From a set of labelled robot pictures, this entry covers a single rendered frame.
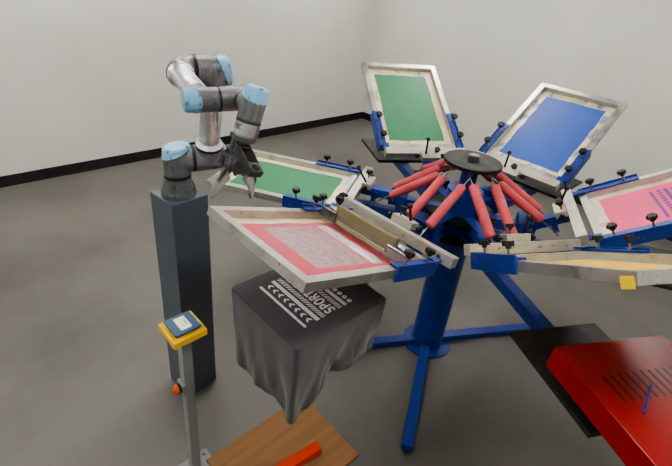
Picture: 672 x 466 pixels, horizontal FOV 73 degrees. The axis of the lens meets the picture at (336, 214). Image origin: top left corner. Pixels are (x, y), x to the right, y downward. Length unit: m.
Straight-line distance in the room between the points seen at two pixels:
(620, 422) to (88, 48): 4.91
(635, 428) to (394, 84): 2.62
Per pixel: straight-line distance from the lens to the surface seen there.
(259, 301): 1.88
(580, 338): 2.12
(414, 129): 3.26
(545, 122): 3.48
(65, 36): 5.12
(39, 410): 2.98
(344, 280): 1.52
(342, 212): 2.06
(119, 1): 5.23
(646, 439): 1.63
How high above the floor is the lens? 2.16
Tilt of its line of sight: 29 degrees down
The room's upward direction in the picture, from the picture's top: 6 degrees clockwise
